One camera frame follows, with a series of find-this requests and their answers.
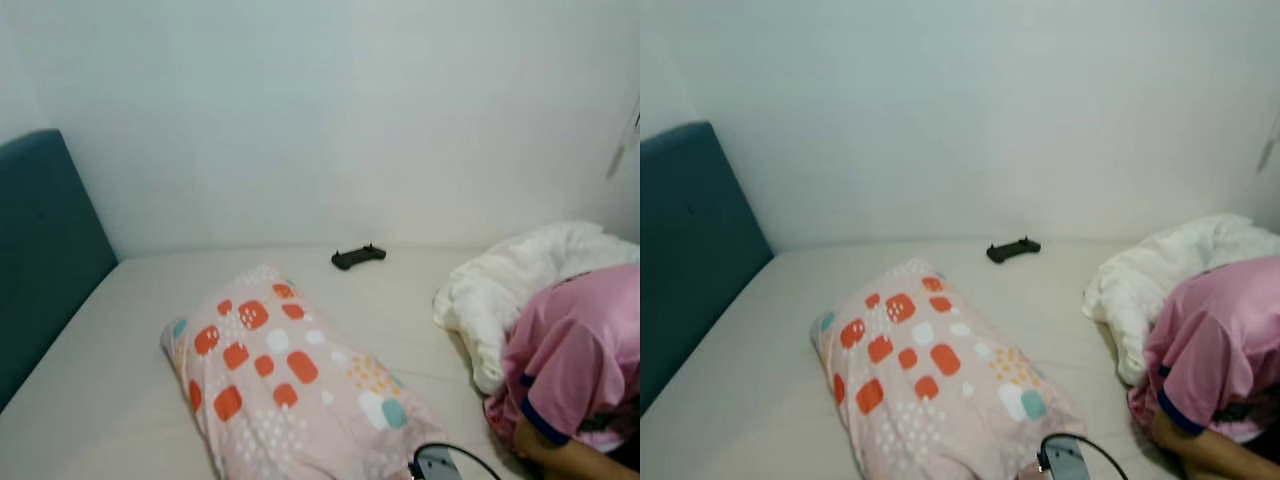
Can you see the person in pink shirt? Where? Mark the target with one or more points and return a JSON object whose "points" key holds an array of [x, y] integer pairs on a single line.
{"points": [[1220, 345], [580, 350]]}

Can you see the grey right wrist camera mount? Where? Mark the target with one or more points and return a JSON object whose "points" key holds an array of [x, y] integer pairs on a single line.
{"points": [[438, 465], [1066, 460]]}

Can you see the pink pillow with orange patches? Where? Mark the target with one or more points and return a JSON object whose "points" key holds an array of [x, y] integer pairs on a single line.
{"points": [[930, 380], [290, 390]]}

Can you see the teal upholstered headboard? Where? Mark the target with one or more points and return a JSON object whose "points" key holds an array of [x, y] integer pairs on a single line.
{"points": [[695, 250], [45, 250]]}

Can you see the white bed mattress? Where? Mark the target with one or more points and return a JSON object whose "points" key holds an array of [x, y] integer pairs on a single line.
{"points": [[770, 420], [130, 420]]}

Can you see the white crumpled duvet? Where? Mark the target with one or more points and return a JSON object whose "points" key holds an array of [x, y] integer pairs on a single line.
{"points": [[510, 275], [1150, 265]]}

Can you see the black game controller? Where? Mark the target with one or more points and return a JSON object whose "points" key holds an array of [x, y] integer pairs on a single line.
{"points": [[358, 257], [1013, 250]]}

